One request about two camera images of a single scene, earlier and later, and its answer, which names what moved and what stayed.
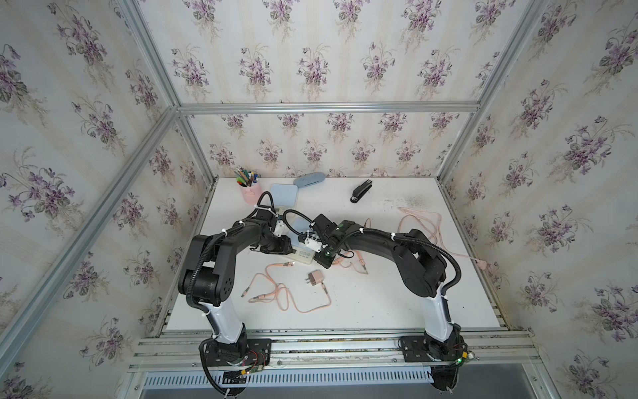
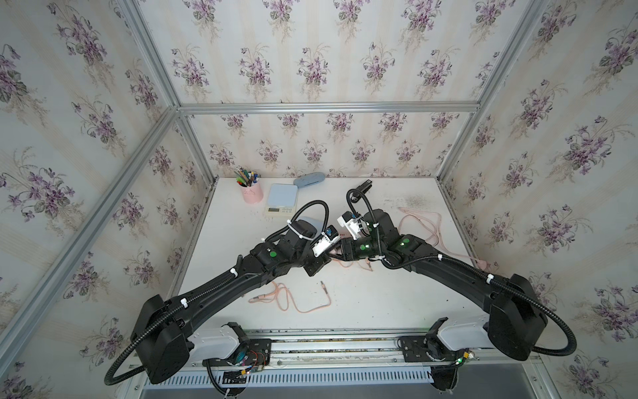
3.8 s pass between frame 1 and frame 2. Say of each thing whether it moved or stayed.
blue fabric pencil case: stayed
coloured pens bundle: stayed
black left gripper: moved
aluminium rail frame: stayed
